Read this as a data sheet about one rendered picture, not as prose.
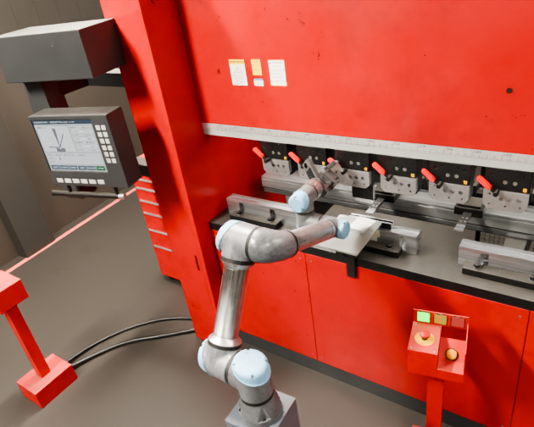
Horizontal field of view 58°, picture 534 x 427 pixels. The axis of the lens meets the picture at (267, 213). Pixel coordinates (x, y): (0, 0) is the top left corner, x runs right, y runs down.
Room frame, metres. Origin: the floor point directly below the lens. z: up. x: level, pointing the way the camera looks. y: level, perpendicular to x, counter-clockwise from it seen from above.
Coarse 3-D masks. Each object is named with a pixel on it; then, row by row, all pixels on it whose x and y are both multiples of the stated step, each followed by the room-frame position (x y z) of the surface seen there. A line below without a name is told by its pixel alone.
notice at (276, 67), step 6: (270, 60) 2.07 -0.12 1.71; (276, 60) 2.05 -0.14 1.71; (282, 60) 2.03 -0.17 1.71; (270, 66) 2.07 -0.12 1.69; (276, 66) 2.05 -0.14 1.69; (282, 66) 2.03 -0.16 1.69; (270, 72) 2.07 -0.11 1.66; (276, 72) 2.05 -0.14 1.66; (282, 72) 2.03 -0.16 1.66; (270, 78) 2.07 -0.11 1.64; (276, 78) 2.05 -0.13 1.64; (282, 78) 2.03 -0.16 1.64; (270, 84) 2.08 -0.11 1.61; (276, 84) 2.06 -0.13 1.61; (282, 84) 2.04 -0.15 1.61
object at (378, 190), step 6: (378, 186) 2.07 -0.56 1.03; (378, 192) 2.02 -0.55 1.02; (384, 192) 2.01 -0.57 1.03; (390, 192) 1.99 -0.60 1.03; (378, 198) 2.00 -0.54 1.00; (384, 198) 1.99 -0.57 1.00; (390, 198) 1.98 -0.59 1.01; (396, 198) 1.99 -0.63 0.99; (372, 204) 1.96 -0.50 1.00; (378, 204) 1.95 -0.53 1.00; (372, 210) 1.90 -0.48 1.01
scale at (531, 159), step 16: (208, 128) 2.34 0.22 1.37; (224, 128) 2.27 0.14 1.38; (240, 128) 2.21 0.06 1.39; (256, 128) 2.15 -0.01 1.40; (352, 144) 1.85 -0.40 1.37; (368, 144) 1.80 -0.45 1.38; (384, 144) 1.76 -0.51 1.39; (400, 144) 1.72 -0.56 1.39; (416, 144) 1.68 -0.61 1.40; (512, 160) 1.47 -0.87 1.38; (528, 160) 1.44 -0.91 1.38
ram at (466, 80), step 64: (192, 0) 2.30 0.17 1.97; (256, 0) 2.09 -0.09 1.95; (320, 0) 1.90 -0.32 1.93; (384, 0) 1.75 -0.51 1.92; (448, 0) 1.62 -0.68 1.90; (512, 0) 1.50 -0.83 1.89; (192, 64) 2.35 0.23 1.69; (320, 64) 1.92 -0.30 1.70; (384, 64) 1.76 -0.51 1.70; (448, 64) 1.61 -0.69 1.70; (512, 64) 1.49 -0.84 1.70; (320, 128) 1.93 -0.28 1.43; (384, 128) 1.76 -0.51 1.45; (448, 128) 1.61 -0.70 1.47; (512, 128) 1.48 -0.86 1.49
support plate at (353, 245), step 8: (344, 216) 1.90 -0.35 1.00; (376, 224) 1.79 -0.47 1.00; (352, 232) 1.75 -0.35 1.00; (368, 232) 1.73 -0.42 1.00; (328, 240) 1.72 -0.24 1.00; (336, 240) 1.71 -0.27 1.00; (344, 240) 1.70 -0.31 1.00; (352, 240) 1.70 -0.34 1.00; (360, 240) 1.68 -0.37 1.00; (368, 240) 1.68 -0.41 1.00; (328, 248) 1.67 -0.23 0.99; (336, 248) 1.65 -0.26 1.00; (344, 248) 1.64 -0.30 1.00; (352, 248) 1.63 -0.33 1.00; (360, 248) 1.62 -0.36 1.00
